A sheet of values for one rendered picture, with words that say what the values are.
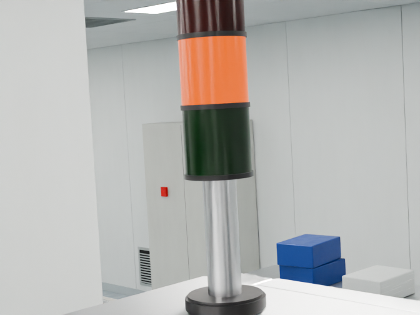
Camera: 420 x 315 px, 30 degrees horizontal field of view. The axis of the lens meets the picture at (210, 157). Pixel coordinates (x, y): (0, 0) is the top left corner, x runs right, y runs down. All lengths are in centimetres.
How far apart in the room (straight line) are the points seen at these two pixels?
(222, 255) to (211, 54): 14
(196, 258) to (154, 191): 87
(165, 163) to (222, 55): 747
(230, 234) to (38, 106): 161
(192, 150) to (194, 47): 7
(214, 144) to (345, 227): 659
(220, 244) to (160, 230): 764
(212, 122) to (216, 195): 5
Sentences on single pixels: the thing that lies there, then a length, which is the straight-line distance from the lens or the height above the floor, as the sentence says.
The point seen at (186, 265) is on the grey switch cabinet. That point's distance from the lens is 799.
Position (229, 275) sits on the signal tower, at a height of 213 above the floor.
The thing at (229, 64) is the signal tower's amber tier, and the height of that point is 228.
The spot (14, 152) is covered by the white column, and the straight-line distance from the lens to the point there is 210.
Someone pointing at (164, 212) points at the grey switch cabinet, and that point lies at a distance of 811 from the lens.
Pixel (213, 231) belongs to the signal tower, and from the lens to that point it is 57.
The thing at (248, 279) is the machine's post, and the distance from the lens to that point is 68.
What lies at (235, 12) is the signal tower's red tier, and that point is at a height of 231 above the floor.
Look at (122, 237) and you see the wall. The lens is 940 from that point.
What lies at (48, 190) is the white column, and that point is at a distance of 216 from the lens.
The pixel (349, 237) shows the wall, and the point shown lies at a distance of 712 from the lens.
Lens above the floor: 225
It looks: 4 degrees down
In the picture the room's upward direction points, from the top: 3 degrees counter-clockwise
